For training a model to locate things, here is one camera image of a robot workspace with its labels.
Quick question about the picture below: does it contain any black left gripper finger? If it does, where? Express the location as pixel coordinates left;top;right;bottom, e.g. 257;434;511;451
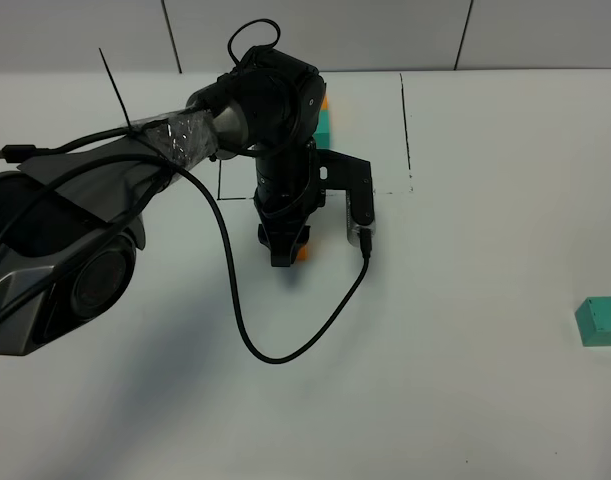
269;237;299;267

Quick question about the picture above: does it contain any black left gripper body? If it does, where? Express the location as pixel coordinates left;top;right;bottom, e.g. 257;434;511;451
253;139;326;246

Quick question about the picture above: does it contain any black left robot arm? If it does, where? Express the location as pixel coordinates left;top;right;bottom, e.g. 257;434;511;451
0;45;325;356

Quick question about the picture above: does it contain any teal template cube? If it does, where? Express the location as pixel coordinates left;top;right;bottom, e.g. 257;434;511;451
313;110;331;149

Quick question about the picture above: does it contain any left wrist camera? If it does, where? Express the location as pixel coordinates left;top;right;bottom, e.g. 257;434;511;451
317;149;376;249

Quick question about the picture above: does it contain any black left camera cable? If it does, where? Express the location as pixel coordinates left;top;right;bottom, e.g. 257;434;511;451
174;164;374;365

